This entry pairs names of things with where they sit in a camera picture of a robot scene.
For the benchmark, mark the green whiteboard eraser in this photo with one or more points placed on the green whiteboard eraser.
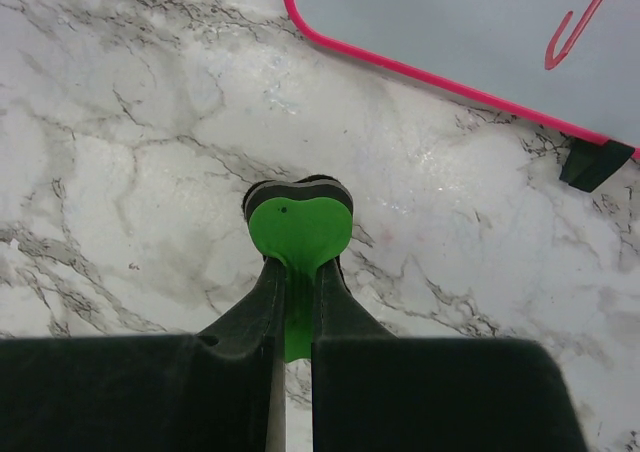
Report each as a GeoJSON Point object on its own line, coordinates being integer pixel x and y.
{"type": "Point", "coordinates": [303, 224]}

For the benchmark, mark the wire whiteboard stand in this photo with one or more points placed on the wire whiteboard stand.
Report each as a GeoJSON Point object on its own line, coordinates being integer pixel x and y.
{"type": "Point", "coordinates": [589, 165]}

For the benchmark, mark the pink framed whiteboard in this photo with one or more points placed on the pink framed whiteboard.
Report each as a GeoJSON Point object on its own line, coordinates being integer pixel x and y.
{"type": "Point", "coordinates": [572, 65]}

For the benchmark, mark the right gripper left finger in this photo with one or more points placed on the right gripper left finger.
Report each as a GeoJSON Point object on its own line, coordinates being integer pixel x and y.
{"type": "Point", "coordinates": [221, 389]}

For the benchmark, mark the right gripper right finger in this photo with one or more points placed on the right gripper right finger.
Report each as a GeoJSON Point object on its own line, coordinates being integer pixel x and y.
{"type": "Point", "coordinates": [373, 391]}

